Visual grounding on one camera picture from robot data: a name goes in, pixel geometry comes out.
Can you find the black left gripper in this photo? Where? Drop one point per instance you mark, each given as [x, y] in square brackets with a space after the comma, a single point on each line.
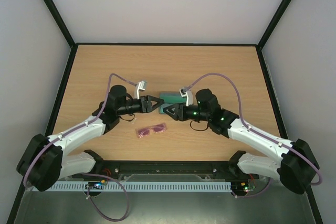
[146, 105]

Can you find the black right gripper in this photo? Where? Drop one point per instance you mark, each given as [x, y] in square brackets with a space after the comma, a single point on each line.
[181, 112]

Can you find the grey glasses case green lining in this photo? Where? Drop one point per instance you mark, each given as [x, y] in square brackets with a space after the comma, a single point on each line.
[170, 98]

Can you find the pink transparent sunglasses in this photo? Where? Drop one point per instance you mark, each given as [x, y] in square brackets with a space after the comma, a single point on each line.
[145, 131]

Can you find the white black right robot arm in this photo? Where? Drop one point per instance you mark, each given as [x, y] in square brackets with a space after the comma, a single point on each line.
[290, 162]

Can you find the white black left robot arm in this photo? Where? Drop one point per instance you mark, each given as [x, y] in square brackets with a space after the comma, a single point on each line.
[47, 159]

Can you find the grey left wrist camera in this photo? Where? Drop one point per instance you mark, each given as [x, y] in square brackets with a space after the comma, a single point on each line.
[139, 87]

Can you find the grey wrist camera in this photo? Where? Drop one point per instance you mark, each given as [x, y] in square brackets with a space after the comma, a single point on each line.
[187, 94]
[139, 87]

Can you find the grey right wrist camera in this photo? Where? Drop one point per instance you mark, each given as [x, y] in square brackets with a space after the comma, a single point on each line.
[187, 94]

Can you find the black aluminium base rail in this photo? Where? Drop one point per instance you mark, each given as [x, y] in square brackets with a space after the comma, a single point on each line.
[213, 170]

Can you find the black enclosure frame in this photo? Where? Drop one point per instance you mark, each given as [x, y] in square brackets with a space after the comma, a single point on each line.
[74, 46]

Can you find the light blue slotted cable duct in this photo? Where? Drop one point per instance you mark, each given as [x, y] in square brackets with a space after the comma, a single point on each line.
[211, 187]

